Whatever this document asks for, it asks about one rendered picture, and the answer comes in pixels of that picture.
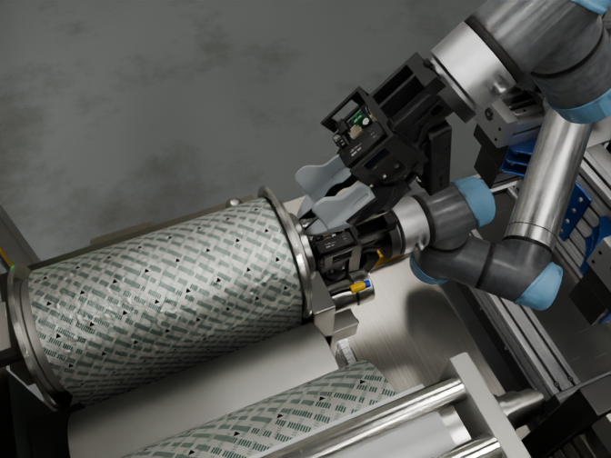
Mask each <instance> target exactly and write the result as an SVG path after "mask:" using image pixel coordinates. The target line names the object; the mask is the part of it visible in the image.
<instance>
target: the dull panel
mask: <svg viewBox="0 0 611 458"><path fill-rule="evenodd" d="M6 371H7V370H6ZM7 379H8V386H9V393H10V401H11V408H12V415H13V423H14V430H15V445H16V452H17V458H33V456H32V450H31V444H30V437H29V430H28V422H29V421H32V420H34V419H36V418H39V417H41V416H44V415H47V414H49V413H53V412H54V411H52V410H51V409H50V408H49V407H48V406H47V405H46V404H45V403H43V402H42V401H41V400H40V399H39V398H38V397H37V396H35V395H34V394H33V393H32V392H31V391H30V390H28V389H27V388H26V387H25V386H24V385H23V384H22V383H20V382H19V381H18V380H17V379H16V378H15V377H14V376H13V375H11V374H10V373H9V372H8V371H7Z"/></svg>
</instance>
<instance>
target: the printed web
mask: <svg viewBox="0 0 611 458"><path fill-rule="evenodd" d="M28 289H29V298H30V304H31V309H32V313H33V317H34V320H35V327H36V330H37V332H38V335H39V338H40V341H41V344H42V346H43V348H44V351H45V355H46V357H47V360H48V362H49V363H50V365H51V367H52V369H53V371H54V373H55V376H56V377H57V379H58V381H59V382H60V384H62V385H63V387H64V388H65V389H66V390H67V391H68V392H69V393H70V394H72V395H73V396H74V398H75V399H76V400H77V401H79V402H80V403H81V404H82V405H83V406H84V407H88V406H91V405H93V404H96V403H100V402H102V401H104V400H107V399H110V398H112V397H115V396H118V395H119V394H122V393H126V392H129V391H131V390H134V389H136V388H138V387H141V386H144V385H146V384H149V383H152V382H155V381H157V380H160V379H163V378H165V377H167V376H169V375H172V374H175V373H179V372H182V371H184V370H186V369H189V368H191V367H194V366H196V365H199V364H201V363H205V362H208V361H210V360H213V359H215V358H217V357H220V356H222V355H225V354H228V353H232V352H234V351H236V350H239V349H241V348H244V347H247V346H248V345H251V344H255V343H258V342H260V341H263V340H265V339H267V338H270V337H273V336H275V335H278V334H281V333H284V332H286V331H289V330H292V329H294V328H296V327H299V326H301V322H302V293H301V288H300V283H299V279H298V275H297V271H296V268H295V263H294V260H293V257H292V254H291V252H290V249H289V246H288V243H287V240H286V239H285V235H284V232H283V230H282V227H281V225H280V223H279V222H278V220H277V217H276V215H275V213H274V211H273V209H272V207H271V206H270V204H269V203H268V202H267V200H266V199H265V198H264V197H260V198H257V199H255V200H252V201H249V202H246V203H242V204H238V205H235V206H232V207H229V208H226V209H224V210H221V211H217V212H214V213H211V214H207V215H204V216H201V217H198V218H196V219H192V220H189V221H186V222H183V223H181V224H176V225H173V226H170V227H167V228H164V229H161V230H158V231H155V232H152V233H150V234H145V235H141V236H138V237H136V238H133V239H130V240H127V241H124V242H122V243H118V244H113V245H110V246H107V247H105V248H102V249H99V250H96V251H93V252H90V253H87V254H82V255H79V256H77V257H74V258H71V259H67V260H64V261H62V262H59V263H56V264H51V265H48V266H46V267H42V268H39V269H36V270H34V271H32V272H31V273H30V275H29V281H28ZM394 395H397V393H396V391H395V390H394V388H393V387H392V386H391V384H390V383H389V382H388V381H387V379H386V378H385V377H384V376H383V375H382V374H381V373H380V371H379V370H378V369H377V368H376V367H374V366H373V365H372V364H371V363H370V362H368V361H366V360H361V361H358V362H356V363H352V364H349V365H348V366H345V367H343V368H340V369H338V370H335V371H333V372H331V373H327V374H325V375H323V376H320V377H318V378H315V379H314V380H311V381H309V382H306V383H302V384H300V385H298V386H296V387H293V388H291V389H288V390H286V391H283V392H281V393H278V394H276V395H273V396H271V397H268V398H266V399H264V400H262V401H259V402H257V403H253V404H250V405H248V406H246V407H244V408H241V409H239V410H236V411H234V412H232V413H229V414H226V415H224V416H221V417H219V418H216V419H214V420H212V421H210V422H207V423H203V424H201V425H198V426H197V427H194V428H192V429H190V430H187V431H185V432H182V433H179V434H177V435H174V436H172V437H169V438H167V439H164V440H163V441H160V442H158V443H154V444H151V445H149V446H147V447H145V448H143V449H140V450H138V451H135V452H133V453H130V454H127V455H125V456H122V457H120V458H248V457H251V456H253V455H255V454H258V453H261V452H263V451H265V450H267V449H270V448H272V447H274V446H277V445H279V444H281V443H284V442H287V441H289V440H291V439H294V438H296V437H297V436H300V435H302V434H304V433H308V432H310V431H313V430H314V429H317V428H319V427H321V426H324V425H326V424H328V423H331V422H333V421H336V420H338V419H340V418H343V417H345V416H347V415H349V414H351V413H355V412H357V411H360V410H362V409H364V408H366V407H368V406H370V405H373V404H375V403H379V402H381V401H383V400H385V399H387V398H389V397H392V396H394Z"/></svg>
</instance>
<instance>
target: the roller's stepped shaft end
mask: <svg viewBox="0 0 611 458"><path fill-rule="evenodd" d="M493 396H494V397H495V398H496V400H497V402H498V404H499V405H500V407H501V409H502V410H503V412H504V413H505V415H506V417H507V419H508V421H509V422H510V423H511V425H512V426H513V428H514V429H515V431H516V429H518V428H520V427H522V426H524V425H526V424H529V423H531V421H532V417H534V416H536V415H538V414H540V413H542V412H543V406H544V405H546V399H545V397H544V395H542V394H541V393H540V392H539V391H538V390H536V391H533V390H532V389H530V388H526V389H525V390H523V391H520V392H517V391H510V392H508V393H505V394H502V395H500V396H497V395H495V394H493Z"/></svg>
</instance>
